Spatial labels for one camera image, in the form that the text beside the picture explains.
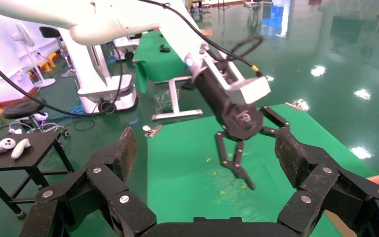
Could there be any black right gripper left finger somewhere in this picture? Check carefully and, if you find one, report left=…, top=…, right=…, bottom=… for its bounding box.
left=19, top=126, right=158, bottom=237

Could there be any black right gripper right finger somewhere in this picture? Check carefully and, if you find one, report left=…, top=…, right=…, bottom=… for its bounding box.
left=274, top=127, right=379, bottom=237

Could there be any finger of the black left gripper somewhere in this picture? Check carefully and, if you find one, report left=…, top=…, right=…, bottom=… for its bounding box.
left=260, top=105, right=291, bottom=137
left=215, top=131, right=257, bottom=191

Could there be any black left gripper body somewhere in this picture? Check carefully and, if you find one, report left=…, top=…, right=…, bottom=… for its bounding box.
left=194, top=66, right=264, bottom=142

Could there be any silver binder clip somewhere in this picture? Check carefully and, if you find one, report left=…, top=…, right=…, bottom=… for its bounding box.
left=284, top=99, right=309, bottom=112
left=143, top=124, right=163, bottom=139

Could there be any green table cloth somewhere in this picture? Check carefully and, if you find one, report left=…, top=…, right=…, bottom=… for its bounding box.
left=147, top=104, right=378, bottom=237

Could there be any clear plastic container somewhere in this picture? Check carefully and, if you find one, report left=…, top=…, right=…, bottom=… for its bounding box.
left=153, top=90, right=174, bottom=114

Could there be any black side table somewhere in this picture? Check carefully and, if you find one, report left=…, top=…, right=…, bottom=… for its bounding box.
left=0, top=130, right=75, bottom=220

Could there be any white VR controller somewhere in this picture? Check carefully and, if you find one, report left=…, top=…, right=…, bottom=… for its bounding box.
left=0, top=137, right=16, bottom=158
left=10, top=138, right=32, bottom=160

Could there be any far green table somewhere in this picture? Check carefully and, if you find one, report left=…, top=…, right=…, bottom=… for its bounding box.
left=132, top=31, right=187, bottom=94

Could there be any round black wheeled stool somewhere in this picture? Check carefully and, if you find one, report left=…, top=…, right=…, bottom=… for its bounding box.
left=1, top=98, right=70, bottom=138

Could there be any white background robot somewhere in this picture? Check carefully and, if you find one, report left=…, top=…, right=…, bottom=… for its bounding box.
left=58, top=28, right=138, bottom=115

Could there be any tall black bar stool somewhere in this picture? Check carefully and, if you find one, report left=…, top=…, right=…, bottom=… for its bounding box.
left=39, top=26, right=76, bottom=78

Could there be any white standing fan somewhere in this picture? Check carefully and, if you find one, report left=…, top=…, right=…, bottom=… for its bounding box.
left=11, top=23, right=56, bottom=88

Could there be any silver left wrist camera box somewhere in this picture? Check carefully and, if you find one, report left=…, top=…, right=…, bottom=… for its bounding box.
left=202, top=54, right=272, bottom=106

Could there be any black yellow-tipped camera cable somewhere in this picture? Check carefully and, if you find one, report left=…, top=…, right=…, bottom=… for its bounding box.
left=137, top=0, right=265, bottom=74

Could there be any white table leg frame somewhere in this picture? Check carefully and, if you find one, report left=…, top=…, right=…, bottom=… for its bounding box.
left=152, top=77, right=203, bottom=121

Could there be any thick black hanging cable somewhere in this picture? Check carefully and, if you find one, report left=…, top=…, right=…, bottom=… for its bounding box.
left=0, top=42, right=125, bottom=119

